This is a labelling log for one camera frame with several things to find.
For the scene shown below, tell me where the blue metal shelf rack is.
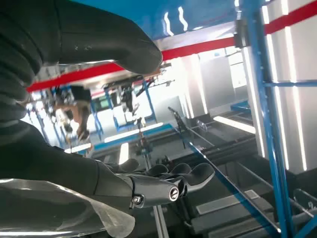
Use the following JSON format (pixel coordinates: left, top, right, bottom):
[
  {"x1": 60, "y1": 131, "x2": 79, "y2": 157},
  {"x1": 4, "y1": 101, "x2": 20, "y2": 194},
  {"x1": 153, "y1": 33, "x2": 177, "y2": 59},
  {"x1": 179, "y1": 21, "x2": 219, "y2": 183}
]
[{"x1": 72, "y1": 0, "x2": 317, "y2": 238}]

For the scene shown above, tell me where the clear plastic film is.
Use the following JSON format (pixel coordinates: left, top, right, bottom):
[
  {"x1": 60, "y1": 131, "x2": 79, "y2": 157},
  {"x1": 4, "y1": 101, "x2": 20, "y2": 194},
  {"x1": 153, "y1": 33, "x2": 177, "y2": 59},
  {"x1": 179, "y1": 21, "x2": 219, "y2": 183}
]
[{"x1": 0, "y1": 178, "x2": 136, "y2": 238}]

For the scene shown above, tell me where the person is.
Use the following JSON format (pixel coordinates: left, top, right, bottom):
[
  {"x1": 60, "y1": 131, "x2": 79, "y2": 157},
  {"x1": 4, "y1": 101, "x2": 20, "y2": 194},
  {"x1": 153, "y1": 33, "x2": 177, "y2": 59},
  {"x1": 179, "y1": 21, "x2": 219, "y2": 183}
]
[{"x1": 53, "y1": 85, "x2": 93, "y2": 142}]

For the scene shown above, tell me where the red barrier belt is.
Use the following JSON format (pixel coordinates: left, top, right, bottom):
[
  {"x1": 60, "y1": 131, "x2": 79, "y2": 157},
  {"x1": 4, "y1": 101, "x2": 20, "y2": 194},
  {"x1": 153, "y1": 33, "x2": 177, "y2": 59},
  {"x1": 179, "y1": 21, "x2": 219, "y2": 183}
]
[{"x1": 26, "y1": 0, "x2": 317, "y2": 93}]

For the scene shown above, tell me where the black-topped belt stanchion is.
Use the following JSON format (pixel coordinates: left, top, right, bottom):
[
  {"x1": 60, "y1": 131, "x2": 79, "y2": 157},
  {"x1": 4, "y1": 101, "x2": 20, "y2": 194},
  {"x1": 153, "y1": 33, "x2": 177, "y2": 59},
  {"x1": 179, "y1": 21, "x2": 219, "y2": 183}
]
[{"x1": 234, "y1": 19, "x2": 251, "y2": 49}]

